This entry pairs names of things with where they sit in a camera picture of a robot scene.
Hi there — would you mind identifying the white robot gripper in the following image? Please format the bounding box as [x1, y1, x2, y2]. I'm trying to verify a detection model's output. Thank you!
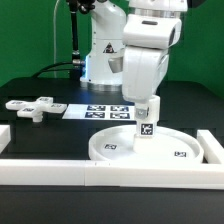
[122, 46, 169, 120]

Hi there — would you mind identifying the white round table top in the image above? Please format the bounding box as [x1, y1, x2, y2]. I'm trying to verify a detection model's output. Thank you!
[88, 125, 204, 164]

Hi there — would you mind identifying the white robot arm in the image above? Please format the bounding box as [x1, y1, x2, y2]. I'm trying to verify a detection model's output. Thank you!
[79, 0, 189, 123]

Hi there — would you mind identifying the white fiducial marker sheet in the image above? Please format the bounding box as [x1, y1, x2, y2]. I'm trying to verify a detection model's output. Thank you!
[63, 104, 134, 121]

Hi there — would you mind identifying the white right fence block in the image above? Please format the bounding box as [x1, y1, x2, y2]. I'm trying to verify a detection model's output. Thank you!
[197, 130, 224, 165]

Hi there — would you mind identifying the white fence block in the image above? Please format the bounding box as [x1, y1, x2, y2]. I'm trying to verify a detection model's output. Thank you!
[0, 125, 11, 153]
[197, 130, 224, 165]

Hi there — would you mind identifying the white cross-shaped table base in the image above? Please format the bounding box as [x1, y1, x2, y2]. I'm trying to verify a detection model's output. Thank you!
[5, 97, 67, 123]

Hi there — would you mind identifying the white left fence block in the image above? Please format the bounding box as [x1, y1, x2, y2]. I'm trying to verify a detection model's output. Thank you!
[0, 125, 11, 153]

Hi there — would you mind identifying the white front fence bar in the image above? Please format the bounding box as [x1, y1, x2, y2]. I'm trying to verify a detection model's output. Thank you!
[0, 159, 224, 190]

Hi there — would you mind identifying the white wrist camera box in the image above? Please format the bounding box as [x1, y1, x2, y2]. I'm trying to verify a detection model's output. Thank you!
[122, 14, 182, 49]

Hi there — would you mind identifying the black cable bundle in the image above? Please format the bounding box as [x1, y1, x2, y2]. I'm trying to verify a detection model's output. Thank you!
[31, 59, 86, 79]

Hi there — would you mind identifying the black camera stand pole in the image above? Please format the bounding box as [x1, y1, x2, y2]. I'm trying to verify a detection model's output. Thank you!
[66, 0, 96, 60]

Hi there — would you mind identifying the white hanging cable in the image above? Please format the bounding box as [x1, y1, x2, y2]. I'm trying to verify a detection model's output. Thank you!
[53, 0, 63, 79]

